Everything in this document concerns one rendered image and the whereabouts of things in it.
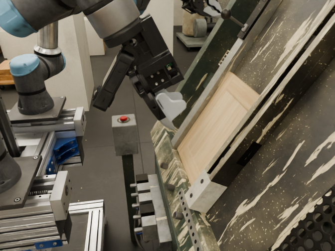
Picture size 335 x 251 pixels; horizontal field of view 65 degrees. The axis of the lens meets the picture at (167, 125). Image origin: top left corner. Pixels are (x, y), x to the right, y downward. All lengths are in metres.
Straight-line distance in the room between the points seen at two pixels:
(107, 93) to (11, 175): 0.51
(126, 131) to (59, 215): 0.56
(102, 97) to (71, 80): 2.98
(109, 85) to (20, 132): 0.95
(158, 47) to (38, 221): 0.69
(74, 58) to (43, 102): 2.09
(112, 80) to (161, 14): 4.33
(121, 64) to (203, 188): 0.53
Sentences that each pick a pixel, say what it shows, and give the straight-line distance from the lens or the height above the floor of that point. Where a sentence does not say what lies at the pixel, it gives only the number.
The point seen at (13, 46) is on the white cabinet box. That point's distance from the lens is 5.32.
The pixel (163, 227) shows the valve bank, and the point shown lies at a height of 0.74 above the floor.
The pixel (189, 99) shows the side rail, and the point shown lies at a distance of 1.35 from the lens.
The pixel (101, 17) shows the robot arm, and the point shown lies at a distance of 0.41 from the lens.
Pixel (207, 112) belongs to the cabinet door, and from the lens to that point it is 1.08.
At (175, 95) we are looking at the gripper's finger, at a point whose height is 1.37.
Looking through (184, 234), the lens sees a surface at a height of 0.84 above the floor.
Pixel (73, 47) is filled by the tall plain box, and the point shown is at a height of 0.83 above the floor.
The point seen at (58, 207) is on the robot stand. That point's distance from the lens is 0.90.
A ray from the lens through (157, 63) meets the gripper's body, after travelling 0.43.
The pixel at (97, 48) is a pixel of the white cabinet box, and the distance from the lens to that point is 6.04.
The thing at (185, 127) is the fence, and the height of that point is 1.00.
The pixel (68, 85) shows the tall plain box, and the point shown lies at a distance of 3.47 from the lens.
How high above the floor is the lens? 1.58
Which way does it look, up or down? 31 degrees down
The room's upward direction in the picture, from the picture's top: straight up
